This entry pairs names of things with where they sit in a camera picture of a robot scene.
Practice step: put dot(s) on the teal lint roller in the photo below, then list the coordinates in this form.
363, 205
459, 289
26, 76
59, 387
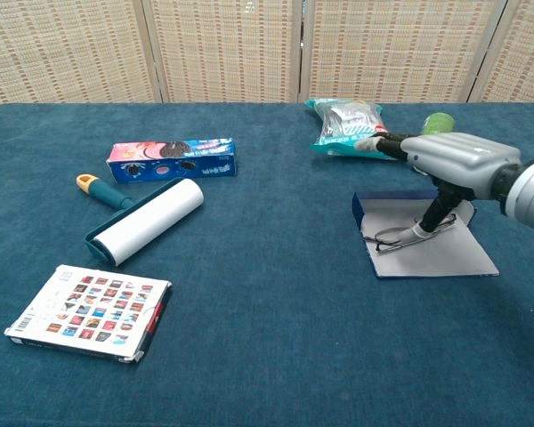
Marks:
151, 218

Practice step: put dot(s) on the green drink can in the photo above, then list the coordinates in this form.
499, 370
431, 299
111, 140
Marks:
438, 123

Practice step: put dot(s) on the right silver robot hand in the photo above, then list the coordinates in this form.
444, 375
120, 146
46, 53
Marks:
463, 158

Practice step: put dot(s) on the black-framed eyeglasses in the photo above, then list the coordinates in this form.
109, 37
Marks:
388, 238

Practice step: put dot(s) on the teal tablecloth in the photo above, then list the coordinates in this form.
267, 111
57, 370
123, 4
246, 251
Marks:
267, 311

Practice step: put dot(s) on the teal plastic snack bag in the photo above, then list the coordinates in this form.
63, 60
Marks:
347, 124

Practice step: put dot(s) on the dark blue glasses case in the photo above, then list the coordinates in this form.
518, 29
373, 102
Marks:
449, 258

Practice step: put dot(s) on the blue cookie box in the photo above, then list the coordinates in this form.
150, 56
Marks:
173, 164

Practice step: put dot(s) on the white box with picture grid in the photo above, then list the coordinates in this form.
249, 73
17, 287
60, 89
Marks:
93, 311

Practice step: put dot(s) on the woven folding screen panel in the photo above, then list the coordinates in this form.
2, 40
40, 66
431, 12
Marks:
224, 44
396, 44
62, 44
523, 49

